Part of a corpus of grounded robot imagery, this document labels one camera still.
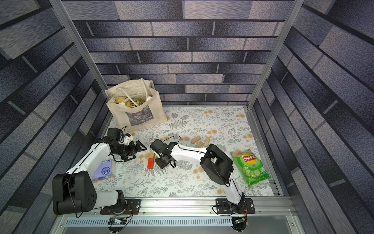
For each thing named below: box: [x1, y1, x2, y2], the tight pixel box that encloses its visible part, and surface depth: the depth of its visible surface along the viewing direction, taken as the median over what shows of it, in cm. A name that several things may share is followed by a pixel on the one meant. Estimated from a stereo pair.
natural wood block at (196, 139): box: [190, 135, 202, 144], surface depth 102 cm
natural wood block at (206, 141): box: [204, 136, 210, 147], surface depth 101 cm
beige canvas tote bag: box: [104, 78, 168, 133], surface depth 95 cm
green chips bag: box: [230, 149, 272, 187], surface depth 80 cm
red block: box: [147, 157, 154, 170], surface depth 89 cm
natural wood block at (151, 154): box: [148, 149, 155, 159], surface depth 92 cm
